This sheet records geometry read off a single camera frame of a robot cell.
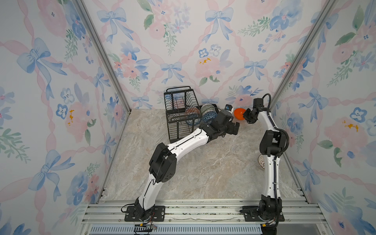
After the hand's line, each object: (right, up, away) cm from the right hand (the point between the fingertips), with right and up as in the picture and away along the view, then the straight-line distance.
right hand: (244, 115), depth 112 cm
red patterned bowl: (-41, +2, -13) cm, 43 cm away
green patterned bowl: (-28, +6, +1) cm, 29 cm away
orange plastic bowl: (-5, +1, -1) cm, 5 cm away
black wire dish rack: (-47, +3, -6) cm, 47 cm away
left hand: (-17, -6, -30) cm, 35 cm away
